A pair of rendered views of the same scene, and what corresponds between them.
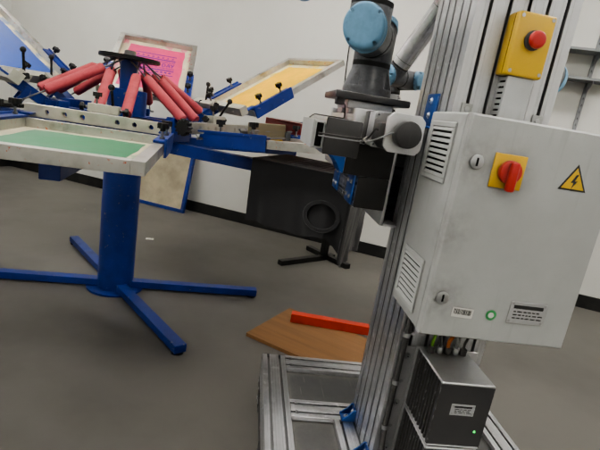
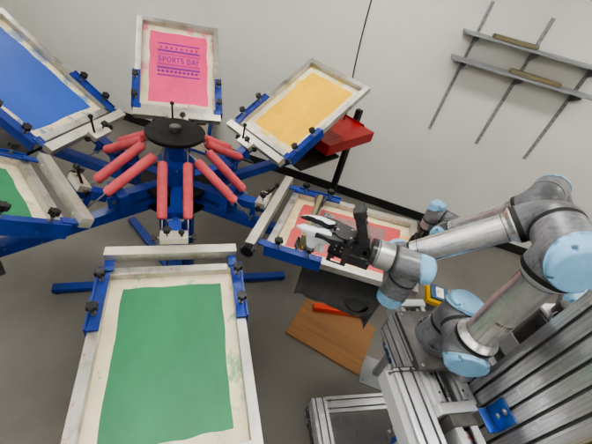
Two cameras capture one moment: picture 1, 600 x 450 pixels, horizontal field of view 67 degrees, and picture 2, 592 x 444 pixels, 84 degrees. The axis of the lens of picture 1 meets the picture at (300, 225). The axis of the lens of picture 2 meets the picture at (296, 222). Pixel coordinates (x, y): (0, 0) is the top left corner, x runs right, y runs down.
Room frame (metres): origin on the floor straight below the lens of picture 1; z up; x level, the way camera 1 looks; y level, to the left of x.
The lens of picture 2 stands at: (0.85, 0.58, 2.22)
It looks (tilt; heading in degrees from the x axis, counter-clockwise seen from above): 40 degrees down; 349
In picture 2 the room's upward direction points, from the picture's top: 15 degrees clockwise
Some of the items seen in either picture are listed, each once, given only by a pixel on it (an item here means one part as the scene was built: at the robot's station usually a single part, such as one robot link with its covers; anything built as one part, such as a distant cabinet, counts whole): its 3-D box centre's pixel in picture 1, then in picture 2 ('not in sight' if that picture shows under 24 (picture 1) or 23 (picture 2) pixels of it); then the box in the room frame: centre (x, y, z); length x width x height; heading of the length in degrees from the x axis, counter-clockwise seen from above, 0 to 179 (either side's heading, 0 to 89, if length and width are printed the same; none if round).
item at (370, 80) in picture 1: (368, 79); (441, 329); (1.47, -0.14, 1.31); 0.15 x 0.15 x 0.10
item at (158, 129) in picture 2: (122, 176); (178, 220); (2.51, 1.04, 0.67); 0.40 x 0.40 x 1.35
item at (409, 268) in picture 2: not in sight; (410, 265); (1.41, 0.15, 1.65); 0.11 x 0.08 x 0.09; 73
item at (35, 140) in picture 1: (81, 112); (171, 302); (1.63, 0.83, 1.05); 1.08 x 0.61 x 0.23; 13
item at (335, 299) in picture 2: (296, 205); (336, 291); (2.01, 0.03, 0.77); 0.46 x 0.09 x 0.36; 73
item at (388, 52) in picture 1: (375, 38); (459, 313); (1.46, -0.13, 1.42); 0.13 x 0.12 x 0.14; 163
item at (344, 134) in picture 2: (315, 130); (331, 130); (3.48, 0.00, 1.06); 0.61 x 0.46 x 0.12; 133
